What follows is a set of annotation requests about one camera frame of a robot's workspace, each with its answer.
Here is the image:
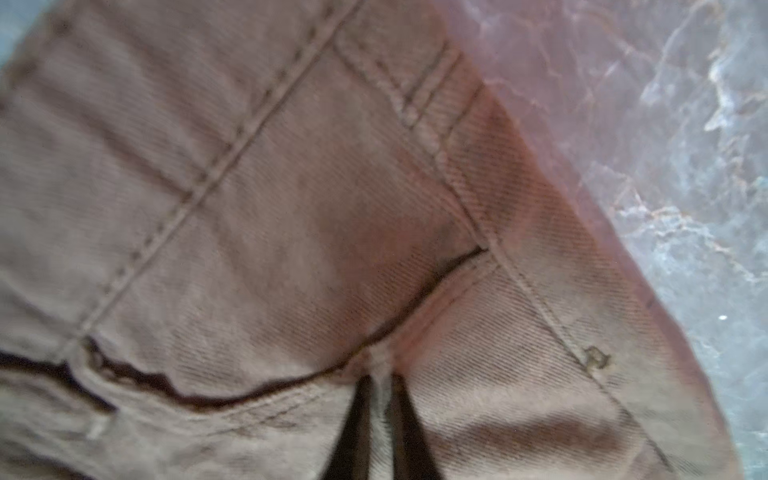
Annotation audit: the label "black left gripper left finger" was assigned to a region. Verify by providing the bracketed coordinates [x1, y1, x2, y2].
[321, 376, 373, 480]

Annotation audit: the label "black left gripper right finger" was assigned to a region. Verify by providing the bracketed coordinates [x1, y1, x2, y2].
[387, 375, 443, 480]

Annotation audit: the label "brown trousers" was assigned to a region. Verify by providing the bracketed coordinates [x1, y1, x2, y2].
[1, 1, 742, 479]

